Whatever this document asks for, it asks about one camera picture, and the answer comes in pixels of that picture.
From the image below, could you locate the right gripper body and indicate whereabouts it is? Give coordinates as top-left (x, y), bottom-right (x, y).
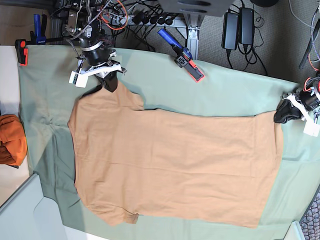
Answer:
top-left (80, 44), bottom-right (122, 77)

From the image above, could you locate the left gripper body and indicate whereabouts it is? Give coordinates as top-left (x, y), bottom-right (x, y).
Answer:
top-left (287, 84), bottom-right (320, 118)

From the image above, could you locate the tan orange T-shirt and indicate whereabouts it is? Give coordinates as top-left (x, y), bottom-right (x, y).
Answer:
top-left (68, 84), bottom-right (284, 228)

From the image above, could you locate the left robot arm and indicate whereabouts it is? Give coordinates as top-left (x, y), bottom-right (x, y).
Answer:
top-left (273, 7), bottom-right (320, 125)

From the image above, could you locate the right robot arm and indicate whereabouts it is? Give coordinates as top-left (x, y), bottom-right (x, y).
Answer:
top-left (66, 0), bottom-right (126, 93)

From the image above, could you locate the blue orange left clamp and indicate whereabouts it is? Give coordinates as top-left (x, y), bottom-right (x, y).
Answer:
top-left (14, 13), bottom-right (64, 67)

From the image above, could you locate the blue orange clamp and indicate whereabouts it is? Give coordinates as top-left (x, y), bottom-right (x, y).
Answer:
top-left (157, 28), bottom-right (205, 83)
top-left (14, 13), bottom-right (64, 67)

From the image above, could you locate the black power strip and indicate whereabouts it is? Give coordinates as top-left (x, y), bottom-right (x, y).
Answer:
top-left (127, 12), bottom-right (186, 28)

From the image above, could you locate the blue orange centre clamp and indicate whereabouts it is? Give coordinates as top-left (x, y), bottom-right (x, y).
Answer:
top-left (157, 28), bottom-right (205, 83)

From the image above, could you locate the black power brick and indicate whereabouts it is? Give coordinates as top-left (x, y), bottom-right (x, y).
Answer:
top-left (221, 12), bottom-right (239, 50)
top-left (238, 8), bottom-right (255, 45)

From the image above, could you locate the dark orange folded garment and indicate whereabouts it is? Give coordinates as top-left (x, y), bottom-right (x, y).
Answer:
top-left (0, 114), bottom-right (28, 167)

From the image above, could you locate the white grey bin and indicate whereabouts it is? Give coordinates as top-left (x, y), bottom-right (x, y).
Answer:
top-left (0, 174), bottom-right (67, 240)

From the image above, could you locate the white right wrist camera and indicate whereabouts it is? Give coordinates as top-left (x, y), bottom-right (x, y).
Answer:
top-left (69, 71), bottom-right (89, 88)

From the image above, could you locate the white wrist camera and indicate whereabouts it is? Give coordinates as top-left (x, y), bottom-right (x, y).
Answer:
top-left (69, 71), bottom-right (89, 88)
top-left (303, 118), bottom-right (320, 137)

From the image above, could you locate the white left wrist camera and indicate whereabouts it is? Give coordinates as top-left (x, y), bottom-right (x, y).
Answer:
top-left (303, 118), bottom-right (320, 137)

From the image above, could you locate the aluminium frame post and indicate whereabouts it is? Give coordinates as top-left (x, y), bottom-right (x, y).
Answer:
top-left (184, 13), bottom-right (204, 60)

